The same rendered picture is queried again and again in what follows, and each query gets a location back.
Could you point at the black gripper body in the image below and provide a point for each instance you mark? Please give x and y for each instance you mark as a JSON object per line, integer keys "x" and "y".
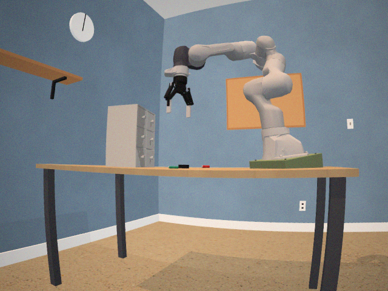
{"x": 180, "y": 81}

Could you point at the beige small chest of drawers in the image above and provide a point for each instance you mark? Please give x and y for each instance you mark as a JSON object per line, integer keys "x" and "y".
{"x": 121, "y": 136}

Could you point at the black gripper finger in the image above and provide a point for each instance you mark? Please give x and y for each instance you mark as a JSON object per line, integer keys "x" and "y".
{"x": 189, "y": 101}
{"x": 169, "y": 95}

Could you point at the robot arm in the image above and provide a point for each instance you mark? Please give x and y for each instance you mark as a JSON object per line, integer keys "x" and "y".
{"x": 277, "y": 142}

